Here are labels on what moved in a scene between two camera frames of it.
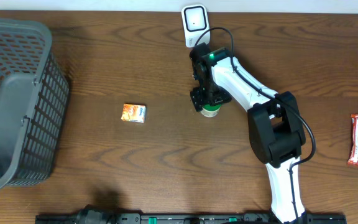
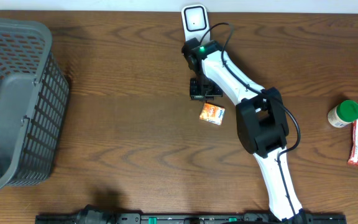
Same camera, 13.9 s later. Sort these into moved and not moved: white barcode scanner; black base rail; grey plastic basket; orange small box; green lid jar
Moved: green lid jar; orange small box
Not moved: grey plastic basket; black base rail; white barcode scanner
